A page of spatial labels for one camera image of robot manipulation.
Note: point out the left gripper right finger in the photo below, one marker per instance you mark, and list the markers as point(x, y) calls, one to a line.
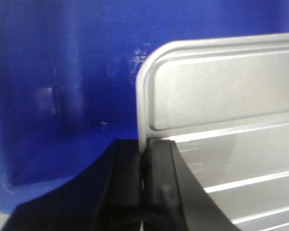
point(178, 201)

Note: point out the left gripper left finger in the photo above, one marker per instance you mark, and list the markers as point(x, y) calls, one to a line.
point(106, 196)

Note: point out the small silver metal tray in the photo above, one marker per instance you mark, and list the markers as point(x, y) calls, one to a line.
point(220, 107)

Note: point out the large blue plastic box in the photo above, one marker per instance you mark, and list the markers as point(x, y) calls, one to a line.
point(68, 69)

